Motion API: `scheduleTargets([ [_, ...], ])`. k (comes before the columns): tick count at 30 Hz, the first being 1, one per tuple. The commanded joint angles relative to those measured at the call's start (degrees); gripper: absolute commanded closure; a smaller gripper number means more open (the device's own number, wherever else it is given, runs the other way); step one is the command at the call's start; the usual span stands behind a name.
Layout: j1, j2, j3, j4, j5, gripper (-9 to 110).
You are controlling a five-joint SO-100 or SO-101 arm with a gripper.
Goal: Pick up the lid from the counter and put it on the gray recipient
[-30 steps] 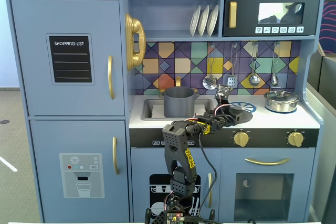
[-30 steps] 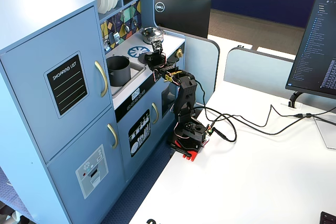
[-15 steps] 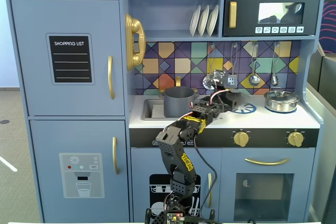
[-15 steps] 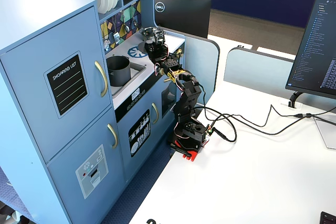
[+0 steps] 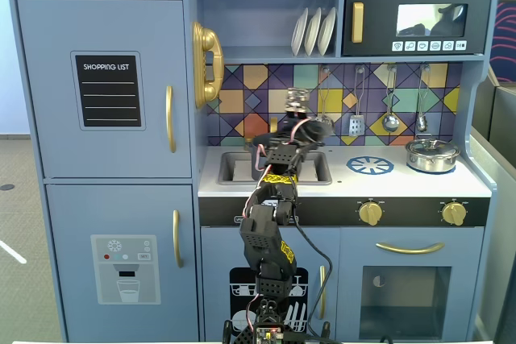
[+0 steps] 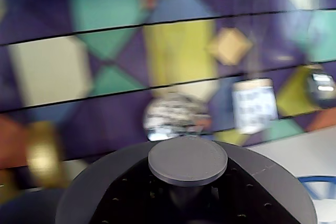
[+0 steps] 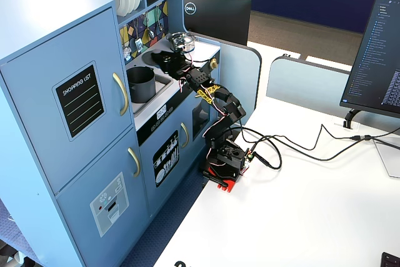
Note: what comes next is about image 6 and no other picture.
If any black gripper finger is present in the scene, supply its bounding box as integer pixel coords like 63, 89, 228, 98
206, 160, 292, 224
90, 158, 182, 224

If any black robot wrist mount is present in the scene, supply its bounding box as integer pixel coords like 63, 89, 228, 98
54, 139, 318, 224

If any white labelled jar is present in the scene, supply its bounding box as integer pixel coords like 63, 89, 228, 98
231, 32, 279, 133

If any steel slotted skimmer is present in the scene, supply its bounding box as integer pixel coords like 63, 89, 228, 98
143, 90, 212, 141

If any gold faucet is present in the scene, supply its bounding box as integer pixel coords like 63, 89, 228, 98
25, 121, 65, 189

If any gray cooking pot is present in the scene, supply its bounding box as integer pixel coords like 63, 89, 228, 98
0, 186, 69, 224

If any blue wooden toy kitchen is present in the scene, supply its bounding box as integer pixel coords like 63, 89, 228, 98
0, 0, 336, 224

